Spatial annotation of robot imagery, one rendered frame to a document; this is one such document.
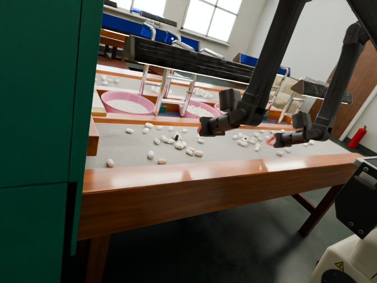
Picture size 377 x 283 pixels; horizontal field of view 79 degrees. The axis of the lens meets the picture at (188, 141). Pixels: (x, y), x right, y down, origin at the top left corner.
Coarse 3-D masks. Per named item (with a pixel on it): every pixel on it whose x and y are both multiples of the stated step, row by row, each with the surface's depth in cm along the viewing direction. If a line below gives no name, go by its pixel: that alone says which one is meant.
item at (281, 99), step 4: (272, 92) 393; (272, 96) 383; (280, 96) 381; (284, 96) 384; (288, 96) 392; (276, 100) 377; (280, 100) 376; (284, 100) 377; (276, 104) 376; (280, 104) 374; (284, 104) 376; (292, 104) 384; (296, 104) 390; (280, 108) 378; (292, 108) 387; (296, 108) 394; (288, 112) 385; (292, 112) 393
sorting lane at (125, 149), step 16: (96, 128) 90; (112, 128) 94; (128, 128) 98; (144, 128) 102; (176, 128) 112; (192, 128) 118; (112, 144) 84; (128, 144) 87; (144, 144) 90; (160, 144) 94; (192, 144) 103; (208, 144) 108; (224, 144) 113; (240, 144) 119; (320, 144) 161; (336, 144) 173; (96, 160) 73; (112, 160) 76; (128, 160) 79; (144, 160) 81; (176, 160) 88; (192, 160) 91; (208, 160) 95; (224, 160) 99
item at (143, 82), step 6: (144, 24) 122; (150, 30) 115; (168, 30) 132; (150, 36) 115; (174, 36) 125; (144, 66) 122; (144, 72) 123; (144, 78) 124; (144, 84) 126; (150, 84) 128; (156, 84) 130; (168, 84) 133; (168, 90) 137; (162, 108) 140
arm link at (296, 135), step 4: (296, 128) 97; (300, 128) 96; (304, 128) 95; (296, 132) 97; (300, 132) 95; (304, 132) 94; (292, 136) 97; (296, 136) 96; (300, 136) 94; (304, 136) 94; (292, 140) 98; (296, 140) 96; (300, 140) 95; (304, 140) 94; (308, 140) 95
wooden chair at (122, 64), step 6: (102, 36) 285; (126, 36) 294; (114, 42) 294; (120, 42) 296; (102, 60) 285; (108, 60) 294; (114, 60) 303; (108, 66) 270; (114, 66) 278; (120, 66) 285; (126, 66) 294
